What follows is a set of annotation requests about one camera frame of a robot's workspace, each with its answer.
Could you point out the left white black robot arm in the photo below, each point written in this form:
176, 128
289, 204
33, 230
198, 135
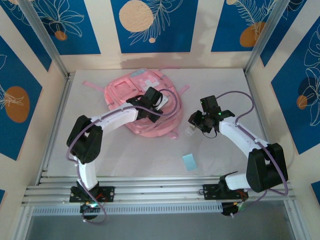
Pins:
83, 142

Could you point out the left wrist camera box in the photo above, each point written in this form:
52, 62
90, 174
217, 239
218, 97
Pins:
163, 102

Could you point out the right aluminium side rail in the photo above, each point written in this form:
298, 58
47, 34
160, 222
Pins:
250, 87

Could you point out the right aluminium corner post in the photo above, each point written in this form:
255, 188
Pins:
266, 32

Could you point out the light blue sticky notepad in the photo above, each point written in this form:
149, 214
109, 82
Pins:
190, 162

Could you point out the aluminium corner post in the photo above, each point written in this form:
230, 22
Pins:
266, 32
42, 32

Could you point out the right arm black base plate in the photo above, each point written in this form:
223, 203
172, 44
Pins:
210, 192

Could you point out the pink school backpack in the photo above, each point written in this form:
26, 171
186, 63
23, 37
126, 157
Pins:
122, 87

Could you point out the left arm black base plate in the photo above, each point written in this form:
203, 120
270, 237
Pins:
107, 193

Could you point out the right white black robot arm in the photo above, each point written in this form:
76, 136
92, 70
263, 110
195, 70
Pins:
265, 170

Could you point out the aluminium mounting rail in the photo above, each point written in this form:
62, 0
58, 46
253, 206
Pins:
160, 190

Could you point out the left aluminium corner post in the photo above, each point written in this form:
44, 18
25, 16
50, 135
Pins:
42, 32

